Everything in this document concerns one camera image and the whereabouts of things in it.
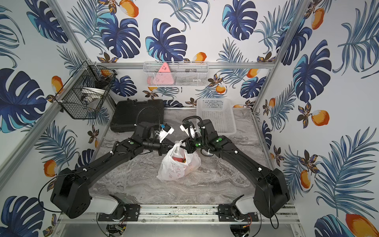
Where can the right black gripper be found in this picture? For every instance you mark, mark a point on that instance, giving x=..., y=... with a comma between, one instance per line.
x=188, y=145

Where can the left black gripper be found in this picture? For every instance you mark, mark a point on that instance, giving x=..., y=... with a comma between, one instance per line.
x=165, y=146

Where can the white plastic bag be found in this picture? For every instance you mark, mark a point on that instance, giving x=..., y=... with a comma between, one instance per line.
x=178, y=163

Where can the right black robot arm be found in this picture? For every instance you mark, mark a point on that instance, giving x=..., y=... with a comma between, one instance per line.
x=271, y=191

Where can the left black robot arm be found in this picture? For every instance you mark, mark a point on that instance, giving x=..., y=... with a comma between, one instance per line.
x=71, y=188

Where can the white plastic basket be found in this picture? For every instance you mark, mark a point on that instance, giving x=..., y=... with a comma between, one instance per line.
x=220, y=112

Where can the black tool case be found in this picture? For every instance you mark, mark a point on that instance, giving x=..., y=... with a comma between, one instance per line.
x=129, y=112

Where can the pink triangle card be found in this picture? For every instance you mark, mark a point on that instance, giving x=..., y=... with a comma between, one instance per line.
x=163, y=77

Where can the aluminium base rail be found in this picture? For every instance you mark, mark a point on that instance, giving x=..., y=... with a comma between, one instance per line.
x=185, y=214

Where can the clear wall shelf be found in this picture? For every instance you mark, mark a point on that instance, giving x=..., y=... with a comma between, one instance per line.
x=185, y=74

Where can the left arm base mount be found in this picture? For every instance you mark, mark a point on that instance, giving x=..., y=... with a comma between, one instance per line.
x=122, y=212

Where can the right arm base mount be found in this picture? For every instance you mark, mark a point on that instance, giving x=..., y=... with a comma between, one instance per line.
x=242, y=209

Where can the black wire basket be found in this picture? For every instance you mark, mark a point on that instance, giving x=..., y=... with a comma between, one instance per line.
x=90, y=87

